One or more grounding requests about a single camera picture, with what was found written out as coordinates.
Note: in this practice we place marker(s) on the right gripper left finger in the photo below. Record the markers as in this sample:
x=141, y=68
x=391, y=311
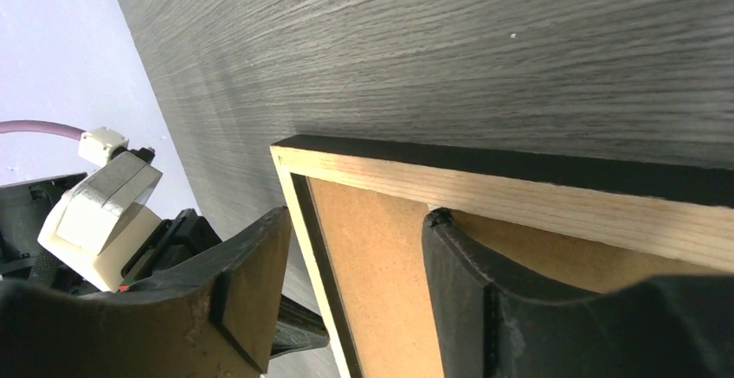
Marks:
x=213, y=315

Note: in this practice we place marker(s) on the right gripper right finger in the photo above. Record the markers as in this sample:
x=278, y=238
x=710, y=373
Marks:
x=496, y=318

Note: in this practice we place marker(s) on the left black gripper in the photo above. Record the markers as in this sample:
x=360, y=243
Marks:
x=168, y=263

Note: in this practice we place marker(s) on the brown backing board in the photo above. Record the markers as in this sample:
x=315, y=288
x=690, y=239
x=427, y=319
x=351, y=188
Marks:
x=374, y=242

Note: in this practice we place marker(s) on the wooden picture frame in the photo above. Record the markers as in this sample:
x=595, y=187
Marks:
x=676, y=212

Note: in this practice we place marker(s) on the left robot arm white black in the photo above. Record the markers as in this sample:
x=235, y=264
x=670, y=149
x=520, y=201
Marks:
x=25, y=207

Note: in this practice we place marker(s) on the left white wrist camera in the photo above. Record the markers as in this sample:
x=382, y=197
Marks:
x=102, y=222

